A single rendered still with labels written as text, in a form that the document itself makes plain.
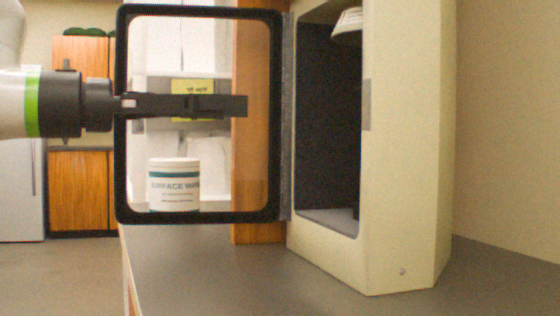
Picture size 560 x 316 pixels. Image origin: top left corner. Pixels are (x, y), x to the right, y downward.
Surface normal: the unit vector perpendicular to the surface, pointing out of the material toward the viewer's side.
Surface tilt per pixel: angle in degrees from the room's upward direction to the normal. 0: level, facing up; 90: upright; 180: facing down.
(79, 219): 90
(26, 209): 90
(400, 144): 90
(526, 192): 90
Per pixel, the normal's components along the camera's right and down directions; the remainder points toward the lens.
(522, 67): -0.94, 0.00
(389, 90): 0.34, 0.05
